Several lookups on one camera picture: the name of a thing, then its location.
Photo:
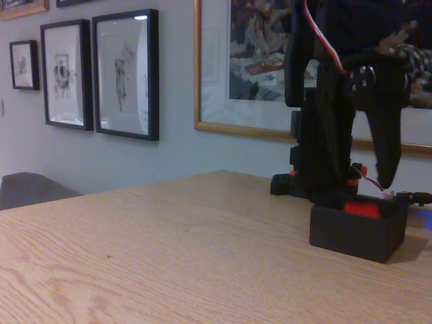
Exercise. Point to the red cube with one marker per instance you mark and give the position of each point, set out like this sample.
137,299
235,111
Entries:
362,208

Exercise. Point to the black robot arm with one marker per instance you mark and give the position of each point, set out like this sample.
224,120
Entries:
295,67

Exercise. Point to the black box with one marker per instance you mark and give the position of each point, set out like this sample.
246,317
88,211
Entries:
351,236

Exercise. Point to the orange black table clamp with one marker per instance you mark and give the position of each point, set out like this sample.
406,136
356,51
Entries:
354,177

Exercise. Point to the small motor controller board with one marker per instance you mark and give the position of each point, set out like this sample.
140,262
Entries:
388,195

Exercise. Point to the large black framed drawing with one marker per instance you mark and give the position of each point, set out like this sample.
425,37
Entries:
125,74

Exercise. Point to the medium black framed drawing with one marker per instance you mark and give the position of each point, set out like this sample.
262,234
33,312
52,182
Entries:
65,74

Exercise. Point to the dark framed picture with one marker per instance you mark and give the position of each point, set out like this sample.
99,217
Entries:
71,2

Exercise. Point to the small black framed picture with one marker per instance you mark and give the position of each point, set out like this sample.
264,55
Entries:
23,65

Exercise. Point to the gold framed picture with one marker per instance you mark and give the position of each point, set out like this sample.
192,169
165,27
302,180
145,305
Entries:
20,10

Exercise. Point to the white wall switch plate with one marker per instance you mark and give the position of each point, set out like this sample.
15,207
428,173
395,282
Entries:
1,107

